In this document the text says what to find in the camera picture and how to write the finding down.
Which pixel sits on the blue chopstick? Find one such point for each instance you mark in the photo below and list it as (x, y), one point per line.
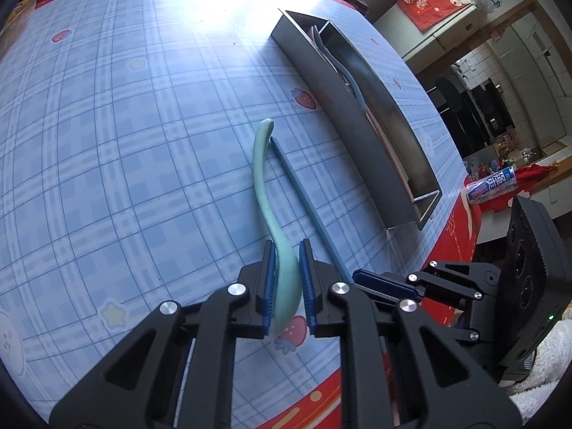
(308, 210)

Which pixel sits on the green spoon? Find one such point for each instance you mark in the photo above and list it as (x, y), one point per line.
(261, 178)

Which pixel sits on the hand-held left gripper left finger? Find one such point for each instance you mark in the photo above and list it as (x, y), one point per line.
(269, 286)

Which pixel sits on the person's right forearm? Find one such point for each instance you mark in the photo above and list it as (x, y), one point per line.
(552, 357)

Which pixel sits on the red fabric item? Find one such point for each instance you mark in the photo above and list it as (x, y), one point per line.
(531, 176)

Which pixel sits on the blue plaid table mat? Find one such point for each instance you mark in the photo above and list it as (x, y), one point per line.
(134, 143)

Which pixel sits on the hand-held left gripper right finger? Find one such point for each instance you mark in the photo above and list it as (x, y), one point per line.
(307, 286)

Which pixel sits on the black kitchen appliance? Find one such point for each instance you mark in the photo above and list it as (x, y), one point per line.
(487, 111)

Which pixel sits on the blue spoon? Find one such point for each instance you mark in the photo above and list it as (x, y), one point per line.
(342, 71)

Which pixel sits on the black chair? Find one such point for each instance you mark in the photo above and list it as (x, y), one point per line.
(447, 94)

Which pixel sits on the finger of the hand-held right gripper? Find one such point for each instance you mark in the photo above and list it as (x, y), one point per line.
(384, 283)
(473, 328)

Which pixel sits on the white kitchen wall cabinet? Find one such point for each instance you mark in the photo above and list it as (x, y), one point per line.
(536, 53)

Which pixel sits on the pink spoon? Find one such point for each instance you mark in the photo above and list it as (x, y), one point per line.
(311, 35)

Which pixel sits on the blue and red drink can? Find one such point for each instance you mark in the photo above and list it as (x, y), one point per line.
(491, 185)

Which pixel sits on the metal utensil tray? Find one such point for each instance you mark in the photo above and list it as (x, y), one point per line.
(357, 143)

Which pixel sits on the wooden door frame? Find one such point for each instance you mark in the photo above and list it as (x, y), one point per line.
(491, 20)

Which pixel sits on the red printed hanging cloth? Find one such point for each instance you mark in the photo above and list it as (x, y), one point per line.
(424, 0)

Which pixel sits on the white refrigerator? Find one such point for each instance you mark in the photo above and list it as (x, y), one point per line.
(447, 40)

